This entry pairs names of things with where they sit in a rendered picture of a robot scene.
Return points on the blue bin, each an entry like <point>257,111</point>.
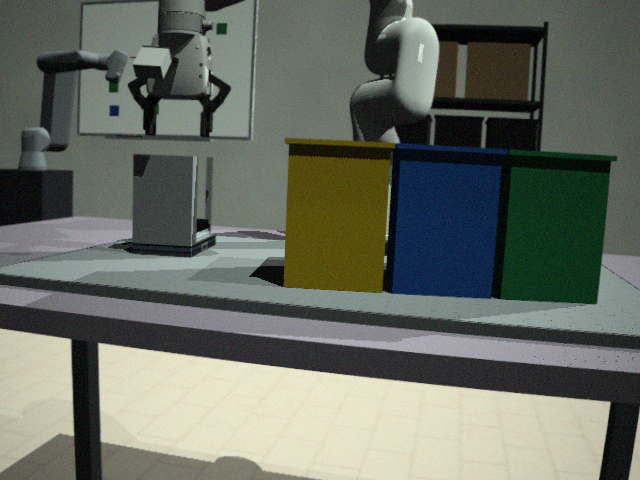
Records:
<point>443,220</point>

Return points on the green bin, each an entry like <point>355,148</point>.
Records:
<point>551,224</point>

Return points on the olive yellow bin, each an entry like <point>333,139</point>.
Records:
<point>337,197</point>

